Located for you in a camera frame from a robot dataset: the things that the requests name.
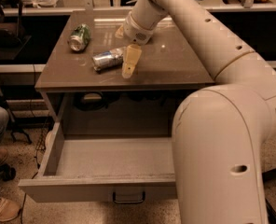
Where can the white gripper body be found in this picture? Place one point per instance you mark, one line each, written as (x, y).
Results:
(137, 30)

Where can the silver blue redbull can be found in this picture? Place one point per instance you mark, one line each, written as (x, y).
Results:
(108, 59)

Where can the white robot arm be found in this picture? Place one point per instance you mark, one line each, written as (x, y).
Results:
(217, 131)

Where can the green soda can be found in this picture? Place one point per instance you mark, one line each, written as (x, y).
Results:
(79, 38)

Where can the open grey top drawer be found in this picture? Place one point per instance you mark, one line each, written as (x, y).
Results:
(84, 164)

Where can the black chair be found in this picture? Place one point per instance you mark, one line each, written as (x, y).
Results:
(12, 35)

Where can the tan sneaker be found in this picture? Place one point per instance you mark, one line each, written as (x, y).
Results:
(9, 210)

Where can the black drawer handle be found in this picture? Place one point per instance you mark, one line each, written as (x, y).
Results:
(128, 199)

